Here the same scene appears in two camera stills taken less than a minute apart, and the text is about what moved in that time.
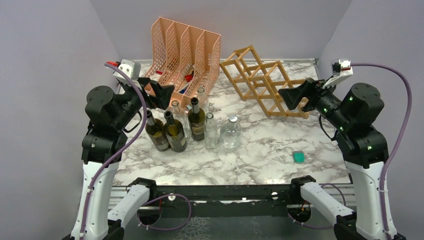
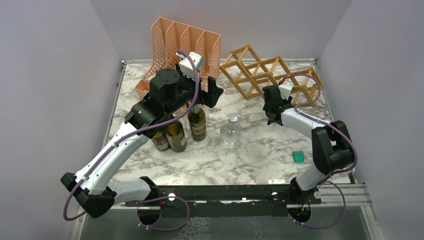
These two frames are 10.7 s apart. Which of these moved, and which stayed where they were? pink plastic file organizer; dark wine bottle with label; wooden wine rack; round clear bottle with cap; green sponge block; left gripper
Moved: wooden wine rack; left gripper
Stayed: round clear bottle with cap; green sponge block; pink plastic file organizer; dark wine bottle with label
